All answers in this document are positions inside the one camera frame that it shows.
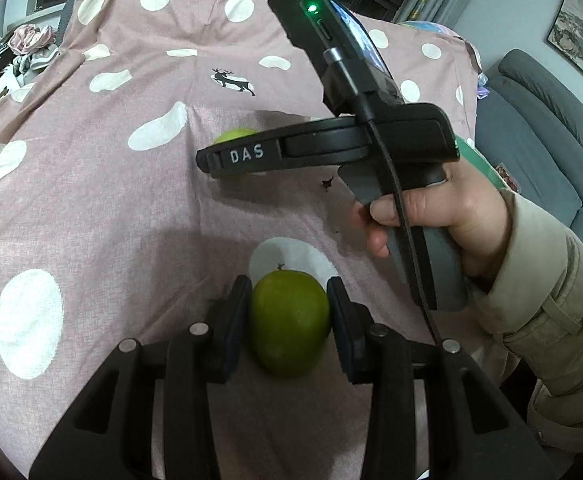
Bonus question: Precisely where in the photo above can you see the pastel colourful cloth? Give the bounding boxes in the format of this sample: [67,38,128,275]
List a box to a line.
[401,19,492,101]

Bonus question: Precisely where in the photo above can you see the framed landscape painting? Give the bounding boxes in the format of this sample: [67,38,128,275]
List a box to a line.
[545,0,583,98]

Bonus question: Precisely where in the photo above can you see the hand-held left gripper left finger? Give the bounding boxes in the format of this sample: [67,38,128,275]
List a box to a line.
[28,275,253,480]

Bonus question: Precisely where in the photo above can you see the red patterned packet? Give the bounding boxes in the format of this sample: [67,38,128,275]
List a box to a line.
[495,162,521,193]

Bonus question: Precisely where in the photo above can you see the round green mango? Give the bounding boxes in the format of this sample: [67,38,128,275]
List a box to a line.
[248,269,332,378]

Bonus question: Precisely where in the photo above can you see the grey sofa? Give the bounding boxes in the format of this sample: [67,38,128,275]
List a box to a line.
[474,49,583,271]

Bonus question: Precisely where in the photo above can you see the green plastic basin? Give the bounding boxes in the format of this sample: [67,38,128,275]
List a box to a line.
[457,136,503,188]

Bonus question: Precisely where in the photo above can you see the person's right forearm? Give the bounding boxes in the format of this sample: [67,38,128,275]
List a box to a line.
[464,190,583,461]

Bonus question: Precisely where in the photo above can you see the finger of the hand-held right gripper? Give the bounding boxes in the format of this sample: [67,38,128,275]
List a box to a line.
[195,146,221,177]

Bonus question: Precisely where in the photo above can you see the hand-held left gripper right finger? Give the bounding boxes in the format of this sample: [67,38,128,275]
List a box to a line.
[326,276,555,480]

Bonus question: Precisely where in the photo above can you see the black cable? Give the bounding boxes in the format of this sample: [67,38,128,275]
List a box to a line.
[321,47,445,348]

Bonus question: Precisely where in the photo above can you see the clutter pile on shelf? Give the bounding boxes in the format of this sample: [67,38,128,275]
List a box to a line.
[0,55,62,106]

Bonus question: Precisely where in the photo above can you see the pointed green mango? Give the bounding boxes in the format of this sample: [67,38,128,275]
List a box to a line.
[212,128,268,176]

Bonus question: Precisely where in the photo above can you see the person's right hand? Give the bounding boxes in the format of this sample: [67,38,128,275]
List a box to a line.
[349,157,515,278]

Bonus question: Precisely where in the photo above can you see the pink polka dot blanket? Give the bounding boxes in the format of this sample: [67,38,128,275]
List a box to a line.
[0,0,482,480]

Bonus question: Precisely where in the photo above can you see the pink crumpled cloth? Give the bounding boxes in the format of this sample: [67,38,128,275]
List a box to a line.
[8,24,57,56]

